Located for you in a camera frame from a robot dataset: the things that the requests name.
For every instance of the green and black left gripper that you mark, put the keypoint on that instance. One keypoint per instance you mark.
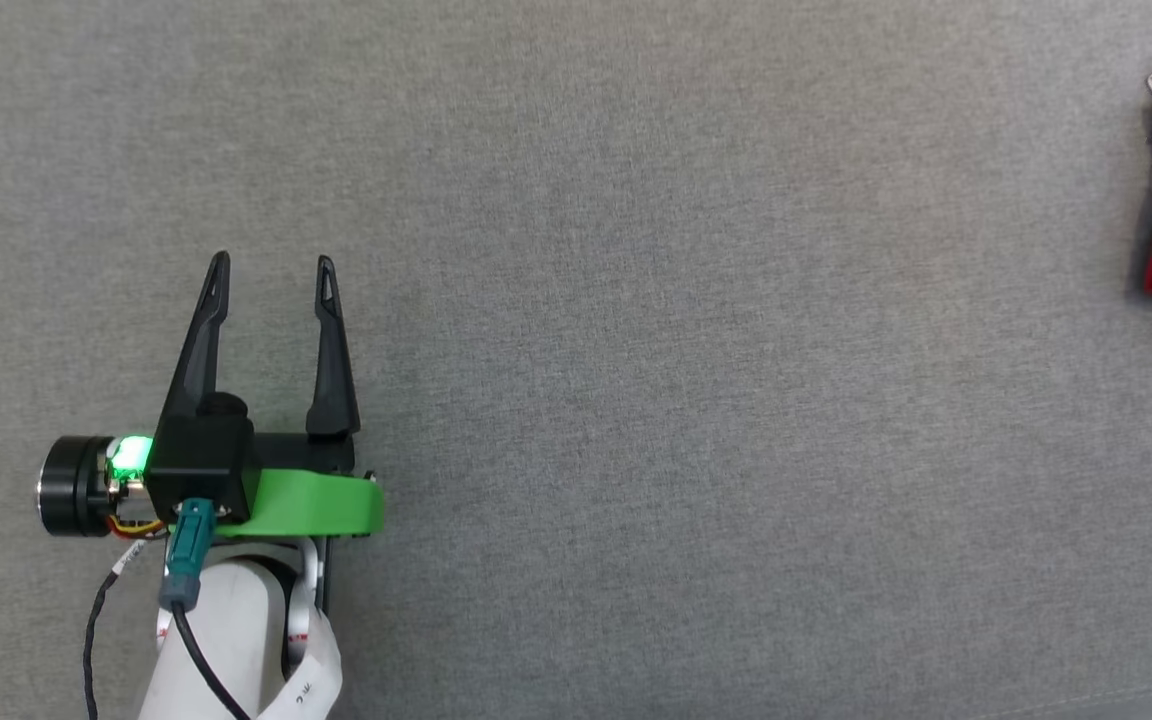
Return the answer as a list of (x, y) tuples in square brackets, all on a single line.
[(316, 505)]

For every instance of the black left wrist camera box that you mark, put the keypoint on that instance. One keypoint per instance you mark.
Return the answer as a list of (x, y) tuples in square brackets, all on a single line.
[(198, 465)]

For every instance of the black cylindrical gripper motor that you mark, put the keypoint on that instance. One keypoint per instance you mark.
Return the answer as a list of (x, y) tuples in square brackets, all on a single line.
[(76, 487)]

